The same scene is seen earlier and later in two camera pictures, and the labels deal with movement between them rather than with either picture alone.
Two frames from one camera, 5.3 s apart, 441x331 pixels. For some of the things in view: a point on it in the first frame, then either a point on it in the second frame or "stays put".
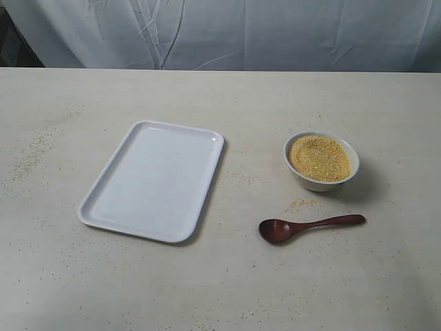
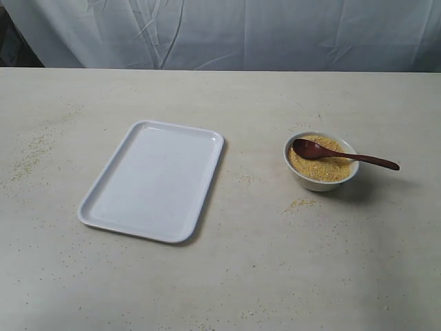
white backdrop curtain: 339,36 stays put
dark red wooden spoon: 275,230 to 312,149
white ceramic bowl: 315,184 stays put
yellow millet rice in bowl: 319,158 stays put
